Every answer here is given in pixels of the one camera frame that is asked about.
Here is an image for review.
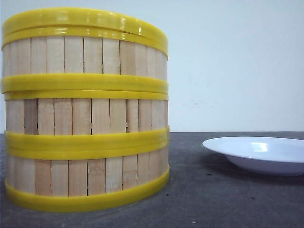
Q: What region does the white plate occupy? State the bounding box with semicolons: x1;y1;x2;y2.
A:
202;136;304;176

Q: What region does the woven bamboo steamer lid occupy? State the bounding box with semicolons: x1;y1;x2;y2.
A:
2;7;168;53

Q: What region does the bamboo steamer basket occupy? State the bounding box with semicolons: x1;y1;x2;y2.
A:
1;24;168;100
6;141;170;212
5;98;169;160

